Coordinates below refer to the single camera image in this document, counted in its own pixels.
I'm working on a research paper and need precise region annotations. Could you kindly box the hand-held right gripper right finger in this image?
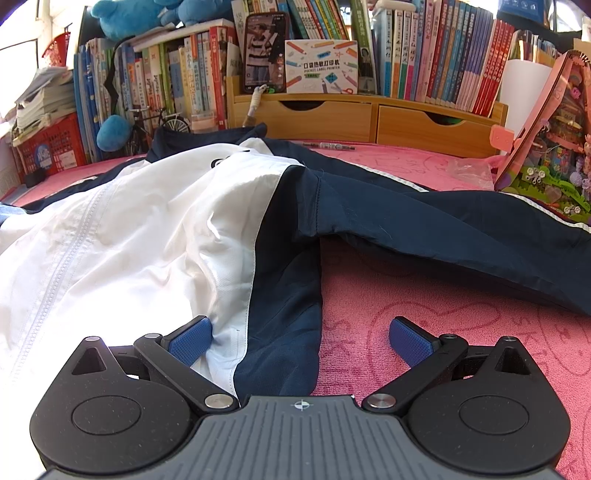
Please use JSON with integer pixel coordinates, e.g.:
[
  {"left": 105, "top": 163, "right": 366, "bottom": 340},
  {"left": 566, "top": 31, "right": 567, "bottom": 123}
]
[{"left": 361, "top": 316, "right": 536, "bottom": 411}]

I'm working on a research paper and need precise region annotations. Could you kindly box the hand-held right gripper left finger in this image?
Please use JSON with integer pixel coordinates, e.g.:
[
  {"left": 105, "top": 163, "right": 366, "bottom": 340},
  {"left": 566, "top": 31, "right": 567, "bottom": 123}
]
[{"left": 71, "top": 315, "right": 241, "bottom": 411}]

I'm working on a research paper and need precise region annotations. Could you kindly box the navy and white jacket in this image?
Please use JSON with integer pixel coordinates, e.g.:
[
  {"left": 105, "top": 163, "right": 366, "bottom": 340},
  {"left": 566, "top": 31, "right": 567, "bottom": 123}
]
[{"left": 0, "top": 122, "right": 591, "bottom": 402}]

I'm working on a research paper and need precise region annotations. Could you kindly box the pink printed mat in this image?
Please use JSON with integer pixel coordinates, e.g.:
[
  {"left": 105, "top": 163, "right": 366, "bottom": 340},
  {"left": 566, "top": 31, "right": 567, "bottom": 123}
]
[{"left": 0, "top": 138, "right": 591, "bottom": 480}]

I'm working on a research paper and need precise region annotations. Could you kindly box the clear plastic wrapper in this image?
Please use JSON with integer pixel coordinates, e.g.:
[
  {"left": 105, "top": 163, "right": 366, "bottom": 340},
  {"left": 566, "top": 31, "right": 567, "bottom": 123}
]
[{"left": 445, "top": 157, "right": 497, "bottom": 191}]

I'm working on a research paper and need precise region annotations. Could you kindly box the clear pen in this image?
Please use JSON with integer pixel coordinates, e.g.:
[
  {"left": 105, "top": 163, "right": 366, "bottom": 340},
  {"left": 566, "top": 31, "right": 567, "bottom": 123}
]
[{"left": 300, "top": 141, "right": 356, "bottom": 152}]

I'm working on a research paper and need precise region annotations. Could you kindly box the black model bicycle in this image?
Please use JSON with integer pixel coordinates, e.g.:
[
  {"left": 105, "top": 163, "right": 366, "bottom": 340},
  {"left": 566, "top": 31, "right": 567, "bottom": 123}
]
[{"left": 122, "top": 106, "right": 192, "bottom": 155}]

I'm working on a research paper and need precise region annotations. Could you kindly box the blue plush ball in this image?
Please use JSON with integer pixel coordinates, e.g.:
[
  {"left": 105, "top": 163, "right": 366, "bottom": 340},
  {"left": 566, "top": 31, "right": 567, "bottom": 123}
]
[{"left": 97, "top": 115, "right": 134, "bottom": 151}]

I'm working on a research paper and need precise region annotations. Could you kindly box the pink toy house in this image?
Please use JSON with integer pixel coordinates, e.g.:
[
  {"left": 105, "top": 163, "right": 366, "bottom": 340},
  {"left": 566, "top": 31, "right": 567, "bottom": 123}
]
[{"left": 490, "top": 50, "right": 591, "bottom": 227}]

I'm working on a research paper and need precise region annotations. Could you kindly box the red plastic crate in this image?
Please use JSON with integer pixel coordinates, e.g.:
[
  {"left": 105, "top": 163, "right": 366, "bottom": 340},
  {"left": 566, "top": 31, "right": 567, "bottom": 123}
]
[{"left": 14, "top": 111, "right": 90, "bottom": 178}]

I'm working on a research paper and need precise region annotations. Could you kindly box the wooden desk organizer with drawers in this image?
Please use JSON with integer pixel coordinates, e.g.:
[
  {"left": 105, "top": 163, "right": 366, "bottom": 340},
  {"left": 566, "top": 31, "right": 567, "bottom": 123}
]
[{"left": 226, "top": 76, "right": 509, "bottom": 158}]

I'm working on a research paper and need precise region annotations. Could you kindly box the row of tall books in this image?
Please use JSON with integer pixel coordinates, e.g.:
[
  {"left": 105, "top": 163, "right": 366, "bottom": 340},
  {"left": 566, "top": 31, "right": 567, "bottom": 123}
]
[{"left": 74, "top": 21, "right": 241, "bottom": 162}]

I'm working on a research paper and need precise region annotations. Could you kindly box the white paper cylinder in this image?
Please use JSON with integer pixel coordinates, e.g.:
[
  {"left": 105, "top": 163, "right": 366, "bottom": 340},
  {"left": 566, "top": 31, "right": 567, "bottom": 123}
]
[{"left": 499, "top": 58, "right": 555, "bottom": 134}]

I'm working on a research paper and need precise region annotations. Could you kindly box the stack of paper booklets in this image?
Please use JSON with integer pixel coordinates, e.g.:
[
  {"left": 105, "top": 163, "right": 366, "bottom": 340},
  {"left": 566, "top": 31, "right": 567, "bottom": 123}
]
[{"left": 11, "top": 67, "right": 77, "bottom": 139}]

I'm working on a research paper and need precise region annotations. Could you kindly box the row of books on organizer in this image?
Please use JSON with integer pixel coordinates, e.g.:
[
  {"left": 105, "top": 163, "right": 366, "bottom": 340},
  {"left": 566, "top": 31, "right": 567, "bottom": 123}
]
[{"left": 231, "top": 0, "right": 518, "bottom": 116}]

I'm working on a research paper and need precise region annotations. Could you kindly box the white pencil-print box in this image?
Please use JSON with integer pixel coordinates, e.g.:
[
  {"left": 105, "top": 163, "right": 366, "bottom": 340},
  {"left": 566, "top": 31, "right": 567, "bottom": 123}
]
[{"left": 284, "top": 39, "right": 359, "bottom": 95}]

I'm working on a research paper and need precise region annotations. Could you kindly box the black smartphone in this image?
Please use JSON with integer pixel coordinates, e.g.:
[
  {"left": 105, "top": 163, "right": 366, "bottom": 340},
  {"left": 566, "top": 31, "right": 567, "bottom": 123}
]
[{"left": 242, "top": 12, "right": 291, "bottom": 94}]

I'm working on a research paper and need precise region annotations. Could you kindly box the red mesh basket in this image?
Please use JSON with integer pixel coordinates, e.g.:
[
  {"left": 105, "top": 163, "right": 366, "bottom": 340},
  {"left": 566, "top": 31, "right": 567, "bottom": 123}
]
[{"left": 41, "top": 32, "right": 75, "bottom": 72}]

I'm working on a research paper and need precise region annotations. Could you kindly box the large blue plush toy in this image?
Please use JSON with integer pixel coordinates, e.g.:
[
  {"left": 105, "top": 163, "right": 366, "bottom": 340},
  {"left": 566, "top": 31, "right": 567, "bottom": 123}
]
[{"left": 91, "top": 0, "right": 183, "bottom": 40}]

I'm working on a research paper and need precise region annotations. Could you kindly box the small blue plush toy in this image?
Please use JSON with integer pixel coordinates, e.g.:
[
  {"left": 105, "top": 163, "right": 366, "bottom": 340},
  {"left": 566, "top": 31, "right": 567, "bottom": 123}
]
[{"left": 178, "top": 0, "right": 234, "bottom": 27}]

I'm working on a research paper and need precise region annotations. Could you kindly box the blue standing sign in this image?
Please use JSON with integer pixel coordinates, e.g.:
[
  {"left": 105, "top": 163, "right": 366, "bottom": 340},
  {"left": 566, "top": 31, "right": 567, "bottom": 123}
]
[{"left": 499, "top": 0, "right": 543, "bottom": 24}]

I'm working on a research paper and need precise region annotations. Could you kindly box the white charging cable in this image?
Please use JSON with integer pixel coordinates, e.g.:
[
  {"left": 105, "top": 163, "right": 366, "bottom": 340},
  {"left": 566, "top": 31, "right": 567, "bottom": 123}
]
[{"left": 242, "top": 84, "right": 269, "bottom": 127}]

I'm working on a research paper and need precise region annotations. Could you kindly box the black strap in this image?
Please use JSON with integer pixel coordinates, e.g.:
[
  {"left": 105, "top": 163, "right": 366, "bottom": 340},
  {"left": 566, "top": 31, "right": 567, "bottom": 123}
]
[{"left": 104, "top": 46, "right": 123, "bottom": 116}]

